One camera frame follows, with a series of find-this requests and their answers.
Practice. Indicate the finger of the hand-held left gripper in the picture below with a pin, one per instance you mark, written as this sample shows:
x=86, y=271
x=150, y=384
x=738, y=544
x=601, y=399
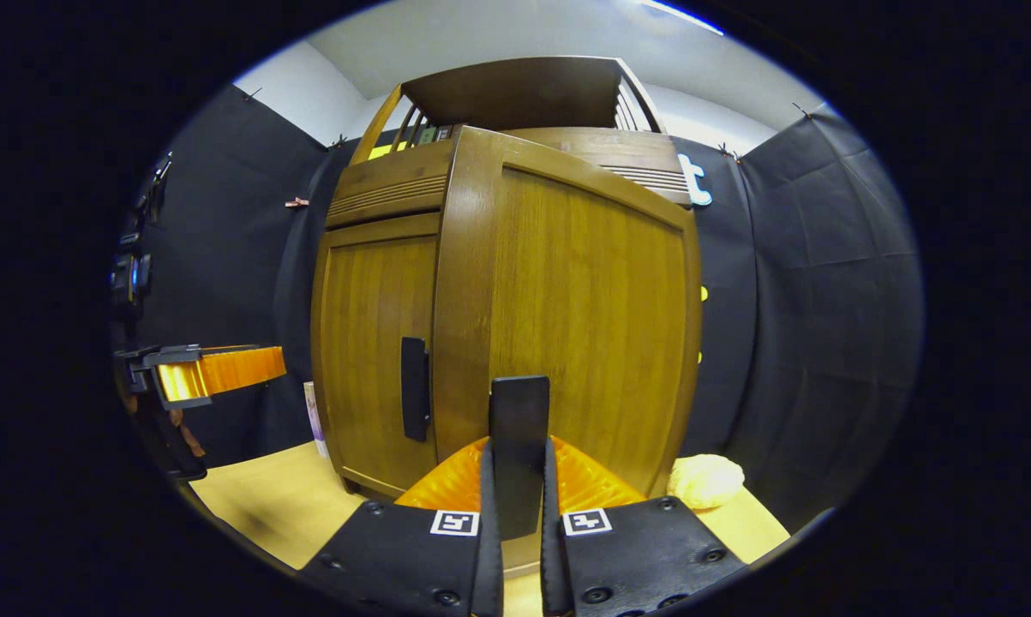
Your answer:
x=232, y=368

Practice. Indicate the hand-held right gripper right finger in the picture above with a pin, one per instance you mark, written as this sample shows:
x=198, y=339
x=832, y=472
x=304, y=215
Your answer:
x=553, y=566

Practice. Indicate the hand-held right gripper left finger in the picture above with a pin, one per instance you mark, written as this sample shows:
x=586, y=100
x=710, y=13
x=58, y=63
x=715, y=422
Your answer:
x=488, y=566

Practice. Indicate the wooden shoe cabinet door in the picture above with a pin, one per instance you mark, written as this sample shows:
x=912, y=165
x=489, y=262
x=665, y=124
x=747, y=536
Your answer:
x=369, y=343
x=584, y=326

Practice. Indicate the wooden double-door shoe cabinet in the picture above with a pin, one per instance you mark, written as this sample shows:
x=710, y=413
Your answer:
x=524, y=90

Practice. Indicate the pale yellow lumpy object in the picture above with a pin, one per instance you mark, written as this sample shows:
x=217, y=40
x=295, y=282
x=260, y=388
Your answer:
x=705, y=482

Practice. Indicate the green book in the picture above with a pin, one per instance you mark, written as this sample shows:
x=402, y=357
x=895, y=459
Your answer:
x=427, y=134

